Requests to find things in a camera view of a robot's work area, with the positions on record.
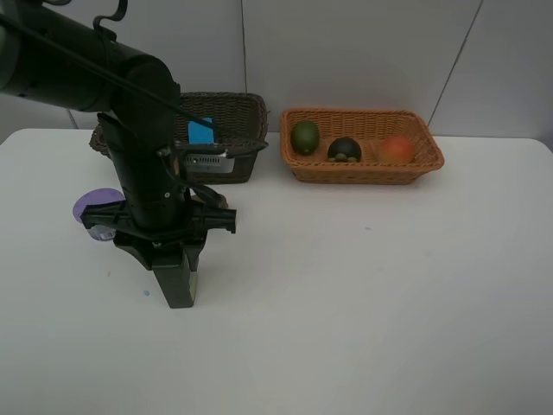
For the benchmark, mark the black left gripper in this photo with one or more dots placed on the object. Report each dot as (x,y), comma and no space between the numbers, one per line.
(156,206)

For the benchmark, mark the dark green pump bottle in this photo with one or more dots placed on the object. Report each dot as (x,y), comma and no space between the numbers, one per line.
(176,275)

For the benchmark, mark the purple lidded round jar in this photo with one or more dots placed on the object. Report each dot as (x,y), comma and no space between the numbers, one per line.
(98,196)

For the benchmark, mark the blue whiteboard eraser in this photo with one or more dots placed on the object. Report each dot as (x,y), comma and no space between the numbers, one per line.
(198,134)

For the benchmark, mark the green lime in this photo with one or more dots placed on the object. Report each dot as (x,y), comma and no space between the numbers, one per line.
(305,137)

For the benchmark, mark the dark purple mangosteen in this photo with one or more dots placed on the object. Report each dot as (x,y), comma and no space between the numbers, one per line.
(344,150)

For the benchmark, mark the orange red peach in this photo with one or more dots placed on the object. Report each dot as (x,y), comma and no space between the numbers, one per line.
(396,150)

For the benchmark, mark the brown kiwi fruit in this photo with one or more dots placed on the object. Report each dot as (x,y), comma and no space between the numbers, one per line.
(215,201)

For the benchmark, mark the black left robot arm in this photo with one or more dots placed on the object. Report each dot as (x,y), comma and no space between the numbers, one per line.
(48,58)

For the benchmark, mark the dark brown wicker basket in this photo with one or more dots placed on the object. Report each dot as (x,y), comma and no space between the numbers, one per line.
(244,113)

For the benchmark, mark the orange wicker basket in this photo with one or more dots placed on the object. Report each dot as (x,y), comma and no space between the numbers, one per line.
(368,128)

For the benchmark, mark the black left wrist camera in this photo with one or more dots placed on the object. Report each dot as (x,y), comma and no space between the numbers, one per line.
(204,158)

